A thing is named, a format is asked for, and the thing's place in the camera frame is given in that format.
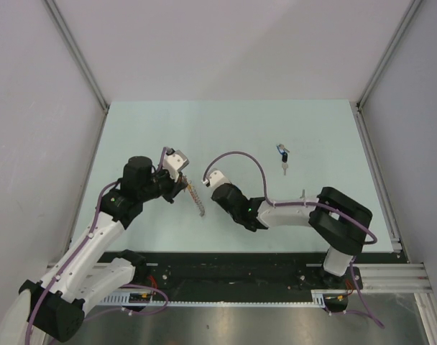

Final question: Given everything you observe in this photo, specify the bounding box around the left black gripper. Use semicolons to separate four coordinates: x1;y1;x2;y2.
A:
139;161;187;203

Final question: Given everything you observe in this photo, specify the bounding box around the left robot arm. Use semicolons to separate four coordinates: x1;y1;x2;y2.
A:
20;148;189;344

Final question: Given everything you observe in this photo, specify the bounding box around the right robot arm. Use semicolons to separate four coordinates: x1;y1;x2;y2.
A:
211;183;377;288

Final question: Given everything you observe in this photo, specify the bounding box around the dark blue tag key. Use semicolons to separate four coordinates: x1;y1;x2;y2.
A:
276;144;290;176

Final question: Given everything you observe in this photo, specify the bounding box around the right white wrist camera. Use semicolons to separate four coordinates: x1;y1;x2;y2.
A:
202;169;230;190

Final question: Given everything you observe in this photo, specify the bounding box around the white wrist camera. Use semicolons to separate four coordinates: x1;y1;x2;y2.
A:
202;169;230;190
162;147;189;180

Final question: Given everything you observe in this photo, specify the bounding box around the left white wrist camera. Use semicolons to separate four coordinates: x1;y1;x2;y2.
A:
162;147;189;180

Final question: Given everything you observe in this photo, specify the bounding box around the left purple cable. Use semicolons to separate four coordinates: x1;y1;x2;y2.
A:
24;145;170;345

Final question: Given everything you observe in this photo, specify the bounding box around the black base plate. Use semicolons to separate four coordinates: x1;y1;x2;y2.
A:
99;249;363;311

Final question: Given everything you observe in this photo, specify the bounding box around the white cable duct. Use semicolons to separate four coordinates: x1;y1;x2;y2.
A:
98;290;326;308

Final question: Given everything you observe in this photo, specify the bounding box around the right side aluminium rail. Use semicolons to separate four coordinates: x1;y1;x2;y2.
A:
350;102;407;254

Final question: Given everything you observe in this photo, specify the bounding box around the aluminium frame rail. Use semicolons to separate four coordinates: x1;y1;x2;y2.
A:
42;262;430;291

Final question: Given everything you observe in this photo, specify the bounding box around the left aluminium corner post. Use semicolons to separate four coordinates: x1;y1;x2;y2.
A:
42;0;109;111

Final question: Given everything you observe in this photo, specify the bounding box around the aluminium corner post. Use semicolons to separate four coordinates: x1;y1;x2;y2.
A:
42;0;109;111
355;0;426;109

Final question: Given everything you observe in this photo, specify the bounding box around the right aluminium corner post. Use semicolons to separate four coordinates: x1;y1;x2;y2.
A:
355;0;426;109

